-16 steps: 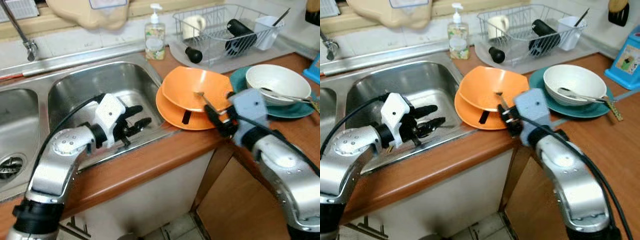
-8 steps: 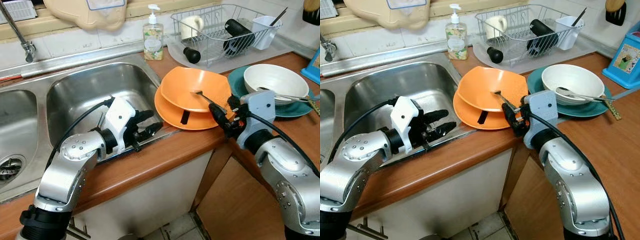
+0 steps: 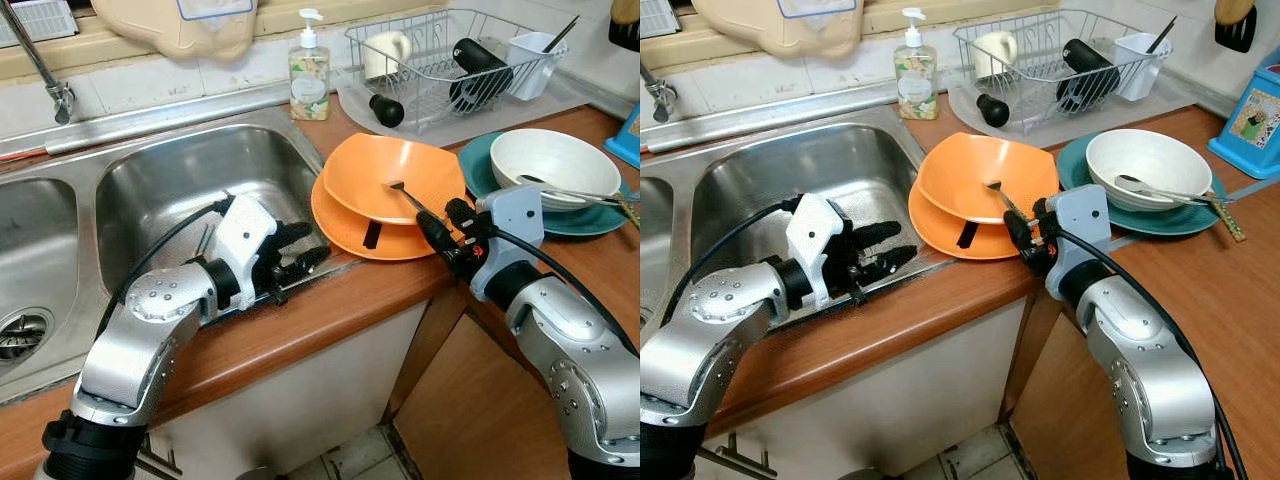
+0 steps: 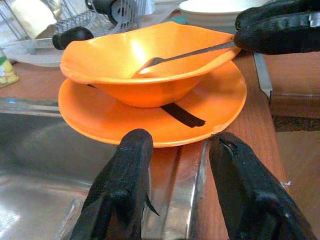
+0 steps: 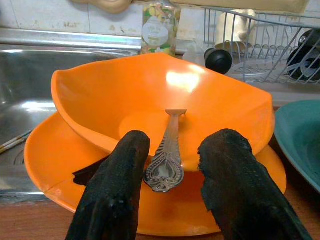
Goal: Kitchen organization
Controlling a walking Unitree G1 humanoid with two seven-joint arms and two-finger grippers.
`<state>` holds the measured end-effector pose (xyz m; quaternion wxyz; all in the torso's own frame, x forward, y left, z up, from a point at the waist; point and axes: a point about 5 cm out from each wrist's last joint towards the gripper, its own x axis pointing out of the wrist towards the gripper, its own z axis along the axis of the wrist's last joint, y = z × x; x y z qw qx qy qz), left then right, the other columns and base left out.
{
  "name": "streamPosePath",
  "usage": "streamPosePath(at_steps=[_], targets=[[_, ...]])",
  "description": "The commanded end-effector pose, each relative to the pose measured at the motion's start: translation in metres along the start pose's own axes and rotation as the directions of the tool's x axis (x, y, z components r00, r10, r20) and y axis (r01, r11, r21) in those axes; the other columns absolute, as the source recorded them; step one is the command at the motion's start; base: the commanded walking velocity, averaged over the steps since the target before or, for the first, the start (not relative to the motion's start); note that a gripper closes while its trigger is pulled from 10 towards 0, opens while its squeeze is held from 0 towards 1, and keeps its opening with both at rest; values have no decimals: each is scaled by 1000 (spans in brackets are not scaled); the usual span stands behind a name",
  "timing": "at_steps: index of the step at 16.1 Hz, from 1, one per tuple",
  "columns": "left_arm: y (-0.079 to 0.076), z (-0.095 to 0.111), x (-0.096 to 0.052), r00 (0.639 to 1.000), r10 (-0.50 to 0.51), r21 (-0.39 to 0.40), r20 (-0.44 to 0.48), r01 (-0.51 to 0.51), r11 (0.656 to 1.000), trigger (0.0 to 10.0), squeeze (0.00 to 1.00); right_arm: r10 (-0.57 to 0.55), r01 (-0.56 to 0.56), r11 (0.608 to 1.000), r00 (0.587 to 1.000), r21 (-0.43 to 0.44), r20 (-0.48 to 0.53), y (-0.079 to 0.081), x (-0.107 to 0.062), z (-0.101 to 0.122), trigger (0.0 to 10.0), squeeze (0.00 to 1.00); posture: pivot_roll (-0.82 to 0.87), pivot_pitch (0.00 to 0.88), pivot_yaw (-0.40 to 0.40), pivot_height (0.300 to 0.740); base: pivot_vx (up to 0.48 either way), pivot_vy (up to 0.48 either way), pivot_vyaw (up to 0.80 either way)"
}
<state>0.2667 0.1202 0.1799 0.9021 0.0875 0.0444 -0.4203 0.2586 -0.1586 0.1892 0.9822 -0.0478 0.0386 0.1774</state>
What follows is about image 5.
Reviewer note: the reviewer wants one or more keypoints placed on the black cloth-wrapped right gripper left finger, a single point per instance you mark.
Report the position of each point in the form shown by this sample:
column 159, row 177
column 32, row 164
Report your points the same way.
column 115, row 190

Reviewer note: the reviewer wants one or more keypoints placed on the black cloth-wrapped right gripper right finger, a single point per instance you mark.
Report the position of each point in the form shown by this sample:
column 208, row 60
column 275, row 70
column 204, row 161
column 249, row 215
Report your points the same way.
column 240, row 190

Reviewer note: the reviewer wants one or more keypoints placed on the ornate silver metal spoon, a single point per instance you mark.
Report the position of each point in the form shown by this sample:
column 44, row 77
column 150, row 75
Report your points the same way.
column 170, row 142

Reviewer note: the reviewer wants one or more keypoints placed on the orange plastic plate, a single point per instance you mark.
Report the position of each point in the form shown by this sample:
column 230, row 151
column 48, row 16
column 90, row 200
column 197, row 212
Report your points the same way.
column 50, row 160

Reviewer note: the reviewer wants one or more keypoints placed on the teal plastic plate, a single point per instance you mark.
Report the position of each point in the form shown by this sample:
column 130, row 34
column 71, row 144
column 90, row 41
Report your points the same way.
column 300, row 132

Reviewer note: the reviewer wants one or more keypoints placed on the orange plastic bowl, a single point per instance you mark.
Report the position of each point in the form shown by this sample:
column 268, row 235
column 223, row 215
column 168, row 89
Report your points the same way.
column 120, row 95

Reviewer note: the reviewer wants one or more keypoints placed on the pale patterned chopstick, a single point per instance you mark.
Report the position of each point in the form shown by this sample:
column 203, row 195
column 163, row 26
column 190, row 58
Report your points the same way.
column 12, row 147
column 15, row 140

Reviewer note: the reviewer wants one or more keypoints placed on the black round knob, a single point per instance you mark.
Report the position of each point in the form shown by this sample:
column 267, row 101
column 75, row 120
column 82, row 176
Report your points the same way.
column 218, row 61

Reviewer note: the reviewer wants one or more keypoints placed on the stainless steel sink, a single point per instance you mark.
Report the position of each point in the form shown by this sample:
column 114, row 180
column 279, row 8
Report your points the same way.
column 37, row 82

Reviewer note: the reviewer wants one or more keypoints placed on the black cookware in rack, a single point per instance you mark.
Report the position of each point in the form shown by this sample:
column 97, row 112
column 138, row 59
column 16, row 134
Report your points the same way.
column 300, row 62

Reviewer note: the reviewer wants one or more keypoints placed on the cream ceramic mug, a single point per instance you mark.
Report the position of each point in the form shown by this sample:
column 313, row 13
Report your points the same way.
column 237, row 25

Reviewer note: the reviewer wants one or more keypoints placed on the clear bottle with floral label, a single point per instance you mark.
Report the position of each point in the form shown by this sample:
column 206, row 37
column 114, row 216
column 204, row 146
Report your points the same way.
column 160, row 30

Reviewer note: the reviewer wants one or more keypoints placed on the cream plastic hanging object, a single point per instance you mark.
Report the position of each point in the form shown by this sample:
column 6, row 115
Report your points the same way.
column 107, row 6

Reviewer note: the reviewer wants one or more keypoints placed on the cream flat board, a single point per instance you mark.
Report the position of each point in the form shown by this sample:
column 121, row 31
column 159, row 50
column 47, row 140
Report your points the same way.
column 237, row 4

